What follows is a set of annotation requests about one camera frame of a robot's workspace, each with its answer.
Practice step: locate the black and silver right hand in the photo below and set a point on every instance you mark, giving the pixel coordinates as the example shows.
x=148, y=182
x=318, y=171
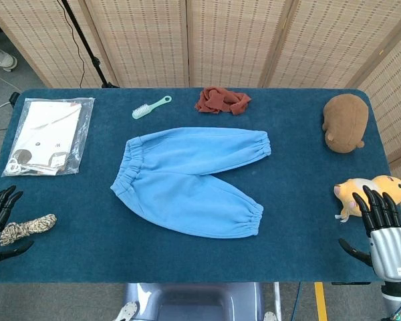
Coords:
x=389, y=250

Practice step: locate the blue sweatpants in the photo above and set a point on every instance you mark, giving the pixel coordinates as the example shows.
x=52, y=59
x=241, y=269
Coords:
x=187, y=174

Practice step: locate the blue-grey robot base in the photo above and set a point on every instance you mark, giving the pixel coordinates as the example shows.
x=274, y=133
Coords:
x=194, y=301

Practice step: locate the yellow hamster plush toy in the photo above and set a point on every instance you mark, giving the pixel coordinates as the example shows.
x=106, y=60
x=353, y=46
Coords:
x=354, y=187

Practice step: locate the teal table mat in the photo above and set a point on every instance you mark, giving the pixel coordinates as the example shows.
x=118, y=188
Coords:
x=287, y=217

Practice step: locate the clear bag with white garment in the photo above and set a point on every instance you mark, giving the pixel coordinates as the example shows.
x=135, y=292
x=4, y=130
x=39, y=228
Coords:
x=50, y=133

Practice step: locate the white metal pole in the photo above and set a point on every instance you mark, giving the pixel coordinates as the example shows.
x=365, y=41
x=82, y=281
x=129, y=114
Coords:
x=277, y=301

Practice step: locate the brown plush toy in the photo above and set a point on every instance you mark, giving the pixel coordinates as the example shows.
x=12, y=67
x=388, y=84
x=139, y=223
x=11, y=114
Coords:
x=347, y=123

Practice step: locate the white perforated foot plate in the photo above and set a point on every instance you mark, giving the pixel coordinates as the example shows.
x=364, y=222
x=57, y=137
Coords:
x=270, y=316
x=127, y=311

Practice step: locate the black table clamp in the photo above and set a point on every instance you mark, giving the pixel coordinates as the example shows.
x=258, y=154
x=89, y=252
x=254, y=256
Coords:
x=13, y=99

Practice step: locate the white sneaker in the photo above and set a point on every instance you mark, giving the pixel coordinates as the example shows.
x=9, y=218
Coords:
x=1, y=58

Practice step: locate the mint green small brush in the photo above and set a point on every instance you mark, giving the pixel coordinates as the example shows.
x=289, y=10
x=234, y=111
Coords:
x=143, y=110

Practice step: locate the black tripod stand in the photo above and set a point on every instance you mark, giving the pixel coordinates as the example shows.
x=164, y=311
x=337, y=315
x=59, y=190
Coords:
x=87, y=47

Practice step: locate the rust brown crumpled cloth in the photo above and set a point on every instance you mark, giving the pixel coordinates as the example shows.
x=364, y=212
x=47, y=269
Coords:
x=217, y=100

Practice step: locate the bamboo folding screen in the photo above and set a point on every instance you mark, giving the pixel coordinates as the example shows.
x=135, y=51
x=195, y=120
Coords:
x=220, y=40

